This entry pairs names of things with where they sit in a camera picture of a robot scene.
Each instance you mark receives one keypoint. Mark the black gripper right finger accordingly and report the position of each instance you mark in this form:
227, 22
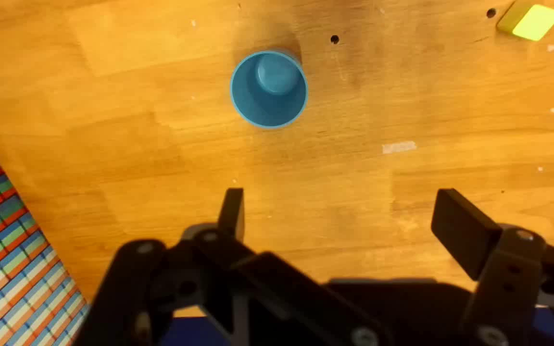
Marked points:
512, 266

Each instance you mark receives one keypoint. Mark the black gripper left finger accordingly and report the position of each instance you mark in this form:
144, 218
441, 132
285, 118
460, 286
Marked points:
252, 299

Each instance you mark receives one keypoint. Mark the blue cup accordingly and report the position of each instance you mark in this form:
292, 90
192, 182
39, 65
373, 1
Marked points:
269, 90

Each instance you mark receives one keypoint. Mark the yellow block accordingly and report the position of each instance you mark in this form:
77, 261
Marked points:
527, 20

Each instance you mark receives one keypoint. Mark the striped colourful cloth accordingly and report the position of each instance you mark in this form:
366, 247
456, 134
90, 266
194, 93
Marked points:
39, 301

